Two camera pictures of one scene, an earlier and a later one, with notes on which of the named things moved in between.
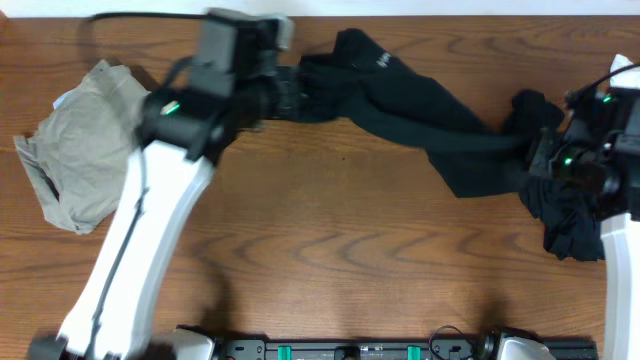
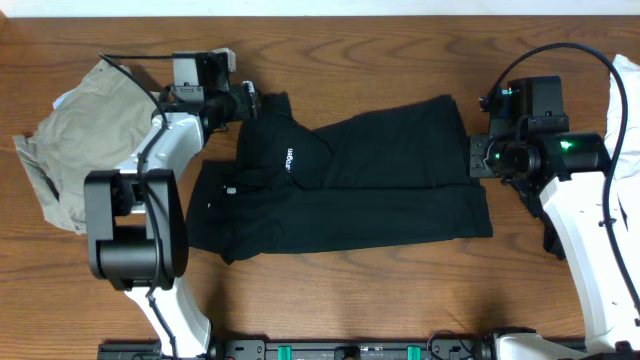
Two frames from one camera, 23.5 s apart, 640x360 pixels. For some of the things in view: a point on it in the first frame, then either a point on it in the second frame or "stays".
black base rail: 236,347 stays
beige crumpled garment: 80,153 stays
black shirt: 477,148 -> 403,174
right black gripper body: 554,155 -> 479,146
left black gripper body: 288,91 -> 251,100
